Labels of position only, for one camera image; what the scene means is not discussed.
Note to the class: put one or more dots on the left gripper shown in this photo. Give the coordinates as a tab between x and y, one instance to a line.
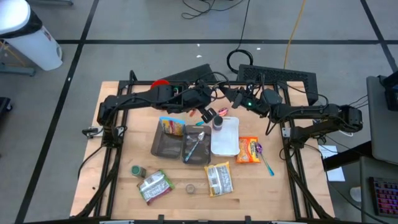
199	99

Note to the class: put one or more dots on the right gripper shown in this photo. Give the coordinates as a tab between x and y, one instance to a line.
250	99

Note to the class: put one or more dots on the black-lid spice jar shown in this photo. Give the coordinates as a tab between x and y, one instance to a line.
218	123

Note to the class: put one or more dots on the yellow red blue snack bag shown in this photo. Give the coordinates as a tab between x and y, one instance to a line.
172	126

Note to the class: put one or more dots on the green and white snack packet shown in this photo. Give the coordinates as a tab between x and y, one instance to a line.
155	187

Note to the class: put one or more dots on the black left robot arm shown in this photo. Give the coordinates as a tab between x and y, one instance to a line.
136	99

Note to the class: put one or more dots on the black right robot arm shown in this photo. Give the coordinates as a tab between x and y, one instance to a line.
311	112

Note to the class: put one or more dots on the red plastic bowl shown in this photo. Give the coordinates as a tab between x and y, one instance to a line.
158	83

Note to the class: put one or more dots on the black perforated case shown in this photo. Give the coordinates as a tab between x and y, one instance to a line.
276	77

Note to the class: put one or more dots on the orange ramen packet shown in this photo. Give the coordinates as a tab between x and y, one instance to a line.
247	151

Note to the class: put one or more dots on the yellow ramen packet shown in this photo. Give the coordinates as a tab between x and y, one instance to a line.
219	179

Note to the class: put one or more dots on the green-lid spice jar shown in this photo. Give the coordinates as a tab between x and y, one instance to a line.
137	171

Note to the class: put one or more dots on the white paper sheet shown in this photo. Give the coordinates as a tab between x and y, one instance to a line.
337	175

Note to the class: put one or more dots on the dark keyboard desk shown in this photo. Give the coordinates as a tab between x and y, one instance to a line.
364	174

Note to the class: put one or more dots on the white computer mouse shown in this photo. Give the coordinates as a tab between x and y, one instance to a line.
355	194

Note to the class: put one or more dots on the black box on grey desk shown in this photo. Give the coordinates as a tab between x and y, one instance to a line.
392	93

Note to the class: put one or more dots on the white trash can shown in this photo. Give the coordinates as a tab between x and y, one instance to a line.
31	46

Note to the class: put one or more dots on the backlit keyboard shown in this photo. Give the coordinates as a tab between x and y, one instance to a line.
385	197

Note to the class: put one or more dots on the black aluminium frame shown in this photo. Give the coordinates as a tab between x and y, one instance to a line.
140	83

